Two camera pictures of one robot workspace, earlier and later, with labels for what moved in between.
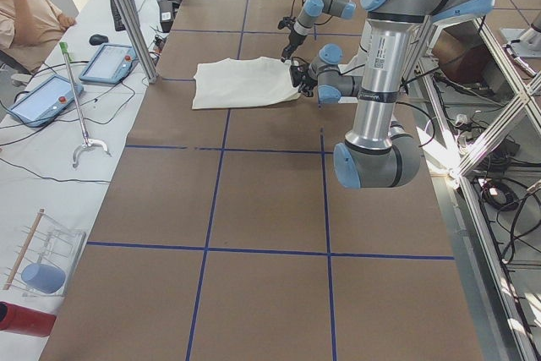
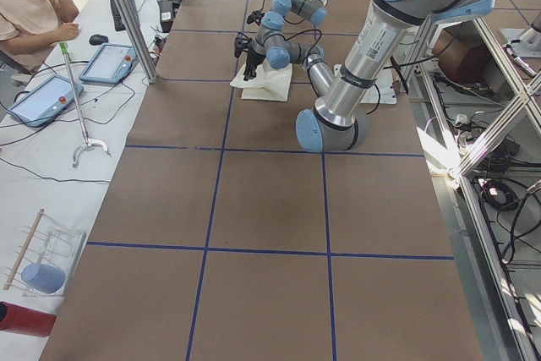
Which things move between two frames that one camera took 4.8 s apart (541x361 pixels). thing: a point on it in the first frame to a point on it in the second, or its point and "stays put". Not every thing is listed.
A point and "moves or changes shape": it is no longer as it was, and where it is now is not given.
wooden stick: (24, 249) stays put
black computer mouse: (98, 39) stays put
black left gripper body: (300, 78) to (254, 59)
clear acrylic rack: (46, 260) stays put
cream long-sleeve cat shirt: (250, 81) moves or changes shape
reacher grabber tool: (86, 142) stays put
